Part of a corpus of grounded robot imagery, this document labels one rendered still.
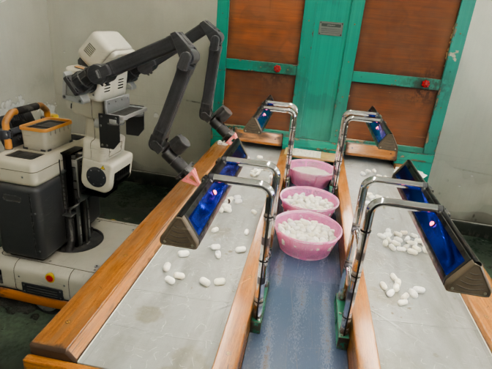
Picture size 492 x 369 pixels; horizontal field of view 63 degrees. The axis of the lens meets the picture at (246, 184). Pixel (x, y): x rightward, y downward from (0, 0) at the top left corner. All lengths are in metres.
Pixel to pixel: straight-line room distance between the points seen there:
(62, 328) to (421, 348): 0.89
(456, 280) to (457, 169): 2.75
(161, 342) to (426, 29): 2.06
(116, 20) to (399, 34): 2.25
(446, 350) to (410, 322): 0.11
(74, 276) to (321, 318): 1.30
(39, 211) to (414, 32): 2.13
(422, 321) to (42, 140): 1.78
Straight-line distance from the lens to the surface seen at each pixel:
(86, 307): 1.16
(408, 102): 2.54
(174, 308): 1.16
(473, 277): 0.86
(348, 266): 1.23
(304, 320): 1.27
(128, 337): 1.09
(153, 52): 1.66
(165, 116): 1.68
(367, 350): 1.10
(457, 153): 3.53
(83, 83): 1.82
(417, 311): 1.33
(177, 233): 0.83
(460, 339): 1.29
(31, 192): 2.11
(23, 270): 2.32
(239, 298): 1.17
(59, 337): 1.09
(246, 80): 2.50
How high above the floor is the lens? 1.48
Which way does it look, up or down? 22 degrees down
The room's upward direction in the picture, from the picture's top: 5 degrees clockwise
